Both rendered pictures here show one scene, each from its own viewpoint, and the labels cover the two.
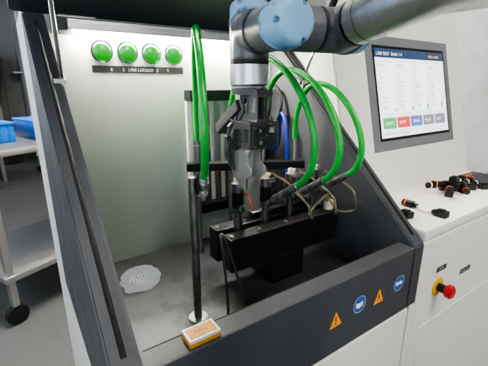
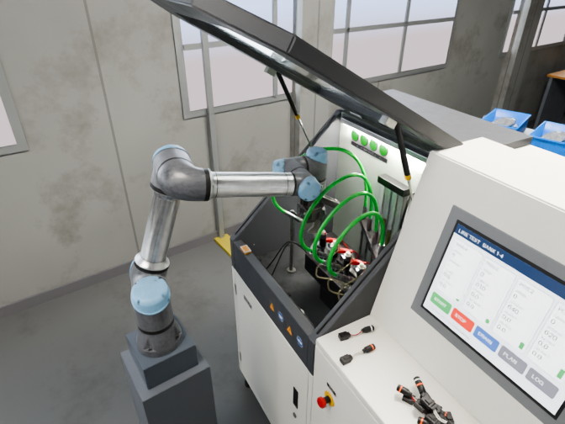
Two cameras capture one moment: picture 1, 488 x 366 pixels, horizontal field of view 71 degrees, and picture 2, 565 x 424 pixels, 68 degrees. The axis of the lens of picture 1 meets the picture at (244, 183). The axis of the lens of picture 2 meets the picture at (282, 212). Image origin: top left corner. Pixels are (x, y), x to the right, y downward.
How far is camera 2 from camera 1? 1.68 m
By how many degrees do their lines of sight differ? 86
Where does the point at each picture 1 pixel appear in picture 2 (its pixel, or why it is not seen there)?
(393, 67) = (479, 259)
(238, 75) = not seen: hidden behind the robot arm
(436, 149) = (508, 404)
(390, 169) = (419, 337)
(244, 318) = (252, 260)
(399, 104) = (465, 299)
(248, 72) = not seen: hidden behind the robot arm
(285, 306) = (257, 271)
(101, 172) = (345, 193)
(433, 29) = not seen: outside the picture
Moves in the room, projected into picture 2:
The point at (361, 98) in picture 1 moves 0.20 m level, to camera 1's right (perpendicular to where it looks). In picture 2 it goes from (419, 255) to (435, 303)
